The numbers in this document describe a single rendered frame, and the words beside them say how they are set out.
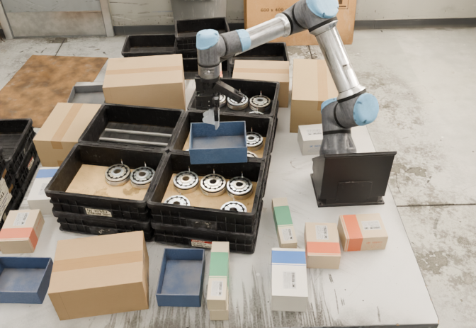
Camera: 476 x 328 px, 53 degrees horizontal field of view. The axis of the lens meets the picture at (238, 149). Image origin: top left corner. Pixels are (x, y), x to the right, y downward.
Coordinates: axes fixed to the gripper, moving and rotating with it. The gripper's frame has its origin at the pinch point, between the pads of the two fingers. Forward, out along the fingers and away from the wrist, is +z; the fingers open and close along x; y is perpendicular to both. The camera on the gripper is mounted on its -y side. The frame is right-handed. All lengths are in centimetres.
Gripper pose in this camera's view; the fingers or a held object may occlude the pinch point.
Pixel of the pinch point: (217, 125)
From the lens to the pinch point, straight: 177.8
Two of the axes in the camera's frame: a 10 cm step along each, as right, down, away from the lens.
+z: 0.2, 8.4, 5.4
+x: -0.1, 5.4, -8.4
